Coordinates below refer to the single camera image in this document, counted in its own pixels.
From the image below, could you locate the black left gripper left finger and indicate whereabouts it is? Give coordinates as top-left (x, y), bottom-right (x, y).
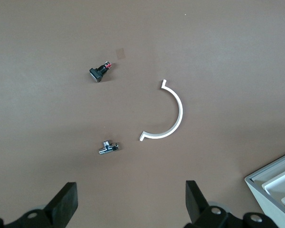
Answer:
top-left (4, 182), bottom-right (78, 228)

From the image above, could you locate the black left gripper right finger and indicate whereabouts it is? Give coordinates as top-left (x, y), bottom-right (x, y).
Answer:
top-left (185, 180), bottom-right (229, 228)

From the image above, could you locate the white drawer cabinet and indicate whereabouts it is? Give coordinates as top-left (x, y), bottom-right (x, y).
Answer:
top-left (244, 150), bottom-right (285, 228)

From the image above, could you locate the black square push button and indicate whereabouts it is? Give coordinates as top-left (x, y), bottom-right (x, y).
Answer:
top-left (89, 61), bottom-right (112, 84)

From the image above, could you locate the chrome metal tee fitting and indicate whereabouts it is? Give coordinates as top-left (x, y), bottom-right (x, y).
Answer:
top-left (98, 140), bottom-right (121, 156)

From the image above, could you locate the brown tape patch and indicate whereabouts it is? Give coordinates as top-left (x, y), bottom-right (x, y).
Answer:
top-left (115, 48), bottom-right (126, 60)

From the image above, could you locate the white semicircular plastic bracket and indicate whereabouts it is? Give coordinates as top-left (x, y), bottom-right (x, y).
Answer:
top-left (139, 78), bottom-right (183, 143)

